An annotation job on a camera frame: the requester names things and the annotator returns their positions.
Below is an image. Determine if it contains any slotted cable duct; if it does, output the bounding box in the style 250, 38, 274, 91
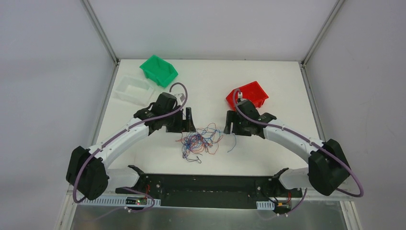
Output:
256, 201, 275, 210
80, 195, 161, 207

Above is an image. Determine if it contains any clear plastic bin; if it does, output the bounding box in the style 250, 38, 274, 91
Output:
113, 75, 155, 106

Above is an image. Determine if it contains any right slotted cable duct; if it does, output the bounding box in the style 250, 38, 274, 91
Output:
256, 201, 275, 210

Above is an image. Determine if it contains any orange wire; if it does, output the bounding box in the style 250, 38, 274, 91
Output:
176, 125, 224, 156

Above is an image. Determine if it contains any left slotted cable duct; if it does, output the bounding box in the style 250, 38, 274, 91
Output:
80, 195, 161, 207

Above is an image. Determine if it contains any blue wire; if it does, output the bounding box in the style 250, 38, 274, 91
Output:
182, 123, 237, 158

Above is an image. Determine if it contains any green plastic bin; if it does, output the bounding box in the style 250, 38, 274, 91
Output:
140, 55, 178, 88

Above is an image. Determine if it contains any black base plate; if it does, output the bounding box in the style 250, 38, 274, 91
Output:
115, 165, 303, 209

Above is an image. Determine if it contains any red plastic bin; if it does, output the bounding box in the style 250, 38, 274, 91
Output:
226, 81, 269, 110

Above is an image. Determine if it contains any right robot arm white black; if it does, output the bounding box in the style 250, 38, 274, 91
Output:
224, 100, 350, 196

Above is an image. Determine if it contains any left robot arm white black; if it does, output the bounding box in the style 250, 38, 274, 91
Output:
66, 92, 195, 202

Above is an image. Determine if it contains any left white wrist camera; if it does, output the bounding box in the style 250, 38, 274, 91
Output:
174, 93, 186, 105

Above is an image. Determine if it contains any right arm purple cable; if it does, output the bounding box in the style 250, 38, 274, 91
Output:
232, 89, 365, 198

